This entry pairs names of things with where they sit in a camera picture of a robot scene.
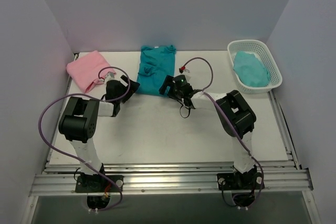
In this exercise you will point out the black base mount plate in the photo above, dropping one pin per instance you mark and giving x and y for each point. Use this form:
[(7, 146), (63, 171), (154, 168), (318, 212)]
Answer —
[(238, 181), (98, 184)]

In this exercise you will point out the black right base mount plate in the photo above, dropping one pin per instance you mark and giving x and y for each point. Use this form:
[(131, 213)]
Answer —
[(238, 181)]

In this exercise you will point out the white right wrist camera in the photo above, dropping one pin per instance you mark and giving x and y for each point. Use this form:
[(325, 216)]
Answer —
[(184, 70)]

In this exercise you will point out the white plastic basket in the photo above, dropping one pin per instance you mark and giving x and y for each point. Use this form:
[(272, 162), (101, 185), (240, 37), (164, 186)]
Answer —
[(261, 51)]

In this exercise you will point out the light green t shirt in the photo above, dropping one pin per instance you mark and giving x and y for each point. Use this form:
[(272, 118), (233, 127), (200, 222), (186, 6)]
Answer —
[(250, 70)]

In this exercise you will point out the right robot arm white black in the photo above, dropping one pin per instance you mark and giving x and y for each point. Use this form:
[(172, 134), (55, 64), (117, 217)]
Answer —
[(236, 116)]

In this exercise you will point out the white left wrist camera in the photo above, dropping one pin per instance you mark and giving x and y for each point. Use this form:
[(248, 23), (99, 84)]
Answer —
[(108, 77)]

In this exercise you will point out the folded pink t shirt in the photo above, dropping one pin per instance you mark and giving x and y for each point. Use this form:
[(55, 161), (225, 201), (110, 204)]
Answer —
[(84, 71)]

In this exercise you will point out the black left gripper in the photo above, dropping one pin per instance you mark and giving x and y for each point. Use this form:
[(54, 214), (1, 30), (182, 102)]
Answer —
[(127, 87)]

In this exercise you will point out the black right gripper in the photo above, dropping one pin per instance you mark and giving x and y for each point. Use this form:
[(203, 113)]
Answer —
[(169, 87)]

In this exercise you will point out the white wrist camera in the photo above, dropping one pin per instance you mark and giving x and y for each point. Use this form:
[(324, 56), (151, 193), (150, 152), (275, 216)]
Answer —
[(184, 70), (108, 77)]

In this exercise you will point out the teal t shirt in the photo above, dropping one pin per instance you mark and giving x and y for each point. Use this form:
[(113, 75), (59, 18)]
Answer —
[(155, 64)]

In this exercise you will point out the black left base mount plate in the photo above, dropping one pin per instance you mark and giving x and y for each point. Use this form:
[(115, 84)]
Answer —
[(98, 184)]

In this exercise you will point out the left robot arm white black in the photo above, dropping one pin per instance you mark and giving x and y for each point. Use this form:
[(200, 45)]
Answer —
[(78, 123)]

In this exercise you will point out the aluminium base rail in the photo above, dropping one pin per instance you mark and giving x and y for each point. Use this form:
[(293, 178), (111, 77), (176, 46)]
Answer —
[(184, 178)]

